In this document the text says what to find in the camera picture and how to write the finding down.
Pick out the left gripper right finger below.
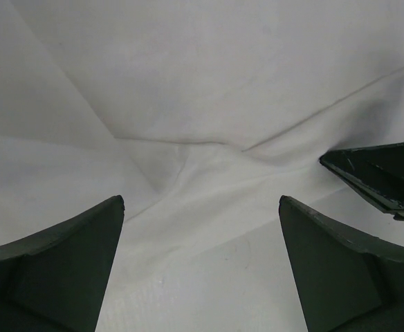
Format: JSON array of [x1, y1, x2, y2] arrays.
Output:
[[279, 196, 404, 331]]

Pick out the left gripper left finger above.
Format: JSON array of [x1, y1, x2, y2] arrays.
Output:
[[0, 196, 125, 331]]

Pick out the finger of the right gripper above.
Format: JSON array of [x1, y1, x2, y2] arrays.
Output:
[[319, 142, 404, 221]]

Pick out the white red-print t-shirt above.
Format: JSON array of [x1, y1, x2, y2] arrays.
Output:
[[0, 1, 404, 331]]

